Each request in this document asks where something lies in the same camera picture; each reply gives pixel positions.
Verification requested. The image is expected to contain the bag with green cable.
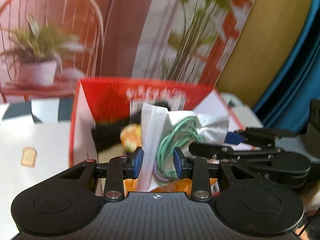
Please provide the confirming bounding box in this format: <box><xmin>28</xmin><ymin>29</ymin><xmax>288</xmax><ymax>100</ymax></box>
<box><xmin>136</xmin><ymin>103</ymin><xmax>230</xmax><ymax>192</ymax></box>

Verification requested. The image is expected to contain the teal curtain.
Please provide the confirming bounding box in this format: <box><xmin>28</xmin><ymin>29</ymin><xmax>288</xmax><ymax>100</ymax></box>
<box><xmin>253</xmin><ymin>0</ymin><xmax>319</xmax><ymax>132</ymax></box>

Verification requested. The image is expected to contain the orange floral cloth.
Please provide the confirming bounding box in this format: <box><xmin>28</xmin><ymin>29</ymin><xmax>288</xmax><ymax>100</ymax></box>
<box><xmin>120</xmin><ymin>118</ymin><xmax>202</xmax><ymax>195</ymax></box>

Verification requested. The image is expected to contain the patterned white tablecloth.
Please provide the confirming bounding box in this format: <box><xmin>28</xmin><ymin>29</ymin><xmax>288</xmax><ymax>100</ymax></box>
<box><xmin>0</xmin><ymin>93</ymin><xmax>264</xmax><ymax>240</ymax></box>

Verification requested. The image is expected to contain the red strawberry cardboard box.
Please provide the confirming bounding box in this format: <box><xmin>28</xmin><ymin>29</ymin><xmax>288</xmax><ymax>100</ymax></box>
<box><xmin>69</xmin><ymin>77</ymin><xmax>246</xmax><ymax>196</ymax></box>

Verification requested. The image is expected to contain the printed room backdrop poster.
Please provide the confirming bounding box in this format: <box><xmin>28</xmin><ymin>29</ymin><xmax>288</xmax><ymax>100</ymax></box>
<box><xmin>1</xmin><ymin>0</ymin><xmax>254</xmax><ymax>103</ymax></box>

